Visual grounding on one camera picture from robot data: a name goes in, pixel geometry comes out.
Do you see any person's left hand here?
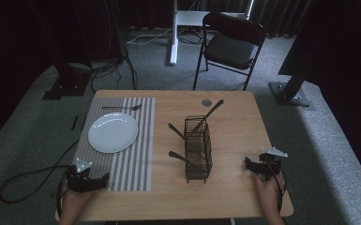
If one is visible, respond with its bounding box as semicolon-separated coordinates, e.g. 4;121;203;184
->
59;187;99;220

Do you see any black-handled long utensil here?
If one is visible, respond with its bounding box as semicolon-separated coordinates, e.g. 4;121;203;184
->
189;98;225;136

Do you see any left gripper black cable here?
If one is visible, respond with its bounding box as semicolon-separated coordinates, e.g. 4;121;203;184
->
0;138;81;218

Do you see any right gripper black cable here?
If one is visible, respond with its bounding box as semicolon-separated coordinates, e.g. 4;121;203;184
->
263;155;289;216

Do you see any grey striped placemat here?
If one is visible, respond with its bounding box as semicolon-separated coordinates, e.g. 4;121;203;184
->
71;97;157;192

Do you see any person's right hand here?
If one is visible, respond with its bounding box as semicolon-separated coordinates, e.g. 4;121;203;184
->
252;172;286;218

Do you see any black metal stand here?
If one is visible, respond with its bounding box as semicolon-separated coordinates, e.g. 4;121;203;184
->
267;59;314;110
41;0;92;101

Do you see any black wire cutlery holder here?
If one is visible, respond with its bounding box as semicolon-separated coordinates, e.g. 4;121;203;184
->
183;114;214;185

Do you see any black folding chair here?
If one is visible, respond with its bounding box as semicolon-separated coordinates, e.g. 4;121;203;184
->
192;11;267;92

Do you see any black floor cable bundle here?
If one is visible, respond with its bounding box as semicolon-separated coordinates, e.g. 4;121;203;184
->
68;46;139;92

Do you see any metal fork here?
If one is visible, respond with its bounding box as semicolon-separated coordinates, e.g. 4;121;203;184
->
101;103;143;112

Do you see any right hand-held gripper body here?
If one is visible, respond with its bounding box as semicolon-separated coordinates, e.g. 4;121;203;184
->
258;146;289;183

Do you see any white round plate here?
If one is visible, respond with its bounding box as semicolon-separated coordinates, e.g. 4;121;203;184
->
87;112;140;154

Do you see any white desk frame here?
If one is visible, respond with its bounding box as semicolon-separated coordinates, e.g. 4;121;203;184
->
168;0;255;67

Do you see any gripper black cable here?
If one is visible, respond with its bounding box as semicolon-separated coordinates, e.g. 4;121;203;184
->
263;155;289;216
0;138;81;218

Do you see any white floor cable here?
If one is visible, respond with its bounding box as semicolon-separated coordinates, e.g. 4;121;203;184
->
126;26;173;46

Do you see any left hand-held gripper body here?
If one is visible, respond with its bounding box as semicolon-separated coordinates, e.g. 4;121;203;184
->
66;157;94;193

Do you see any dark curtain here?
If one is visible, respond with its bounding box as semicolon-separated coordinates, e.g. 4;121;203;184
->
118;0;315;38

